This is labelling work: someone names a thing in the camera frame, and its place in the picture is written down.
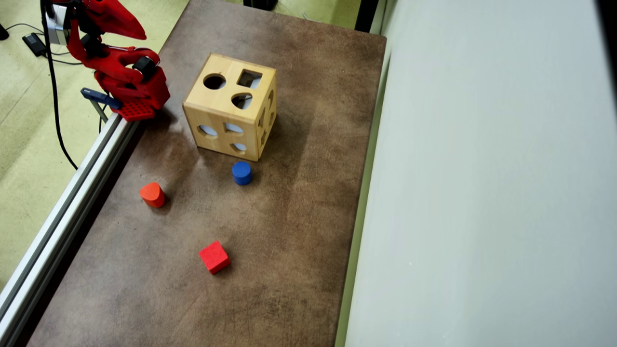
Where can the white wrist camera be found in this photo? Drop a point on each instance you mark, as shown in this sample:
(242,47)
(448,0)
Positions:
(58,24)

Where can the small black floor object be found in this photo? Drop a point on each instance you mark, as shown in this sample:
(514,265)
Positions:
(3,33)

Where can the aluminium profile rail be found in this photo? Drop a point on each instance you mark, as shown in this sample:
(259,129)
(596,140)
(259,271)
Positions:
(62,217)

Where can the black power adapter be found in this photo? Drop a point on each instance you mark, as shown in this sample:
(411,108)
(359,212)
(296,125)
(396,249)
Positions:
(34,43)

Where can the wooden shape sorter box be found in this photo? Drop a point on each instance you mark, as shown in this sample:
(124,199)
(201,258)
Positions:
(217,106)

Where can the blue cylinder block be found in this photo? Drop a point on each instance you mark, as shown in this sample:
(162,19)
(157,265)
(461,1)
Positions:
(242,172)

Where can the red robot arm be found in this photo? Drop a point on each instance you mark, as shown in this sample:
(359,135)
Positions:
(144,91)

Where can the orange teardrop block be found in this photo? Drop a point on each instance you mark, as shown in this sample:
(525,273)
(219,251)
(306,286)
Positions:
(152,193)

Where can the black object at table end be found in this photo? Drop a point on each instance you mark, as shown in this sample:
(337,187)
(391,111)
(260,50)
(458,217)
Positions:
(260,4)

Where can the blue table clamp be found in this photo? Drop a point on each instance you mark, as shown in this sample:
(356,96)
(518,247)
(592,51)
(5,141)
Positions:
(99,97)

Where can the dark vertical post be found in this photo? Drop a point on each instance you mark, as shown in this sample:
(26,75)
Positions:
(366,14)

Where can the red cube block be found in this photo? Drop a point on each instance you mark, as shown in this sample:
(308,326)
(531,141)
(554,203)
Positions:
(214,257)

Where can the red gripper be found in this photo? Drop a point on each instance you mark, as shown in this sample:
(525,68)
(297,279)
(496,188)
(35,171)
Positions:
(124,10)

